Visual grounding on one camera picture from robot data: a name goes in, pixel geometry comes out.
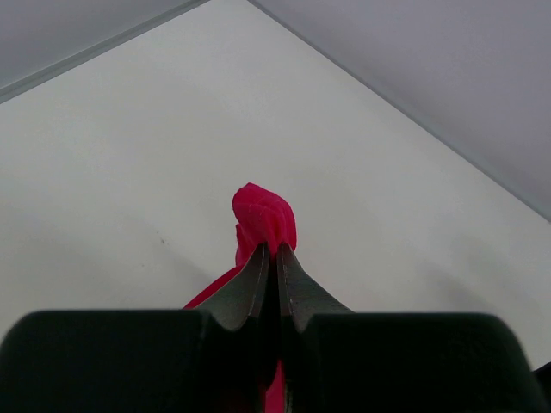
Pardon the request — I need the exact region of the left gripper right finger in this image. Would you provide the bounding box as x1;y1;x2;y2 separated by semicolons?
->
276;243;352;333

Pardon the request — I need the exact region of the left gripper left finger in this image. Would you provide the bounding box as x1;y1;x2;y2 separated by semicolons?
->
195;243;270;331

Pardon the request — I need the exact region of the magenta t shirt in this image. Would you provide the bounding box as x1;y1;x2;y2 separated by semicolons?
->
183;182;297;412

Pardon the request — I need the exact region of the left aluminium frame post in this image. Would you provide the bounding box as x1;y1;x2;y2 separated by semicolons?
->
1;1;204;103

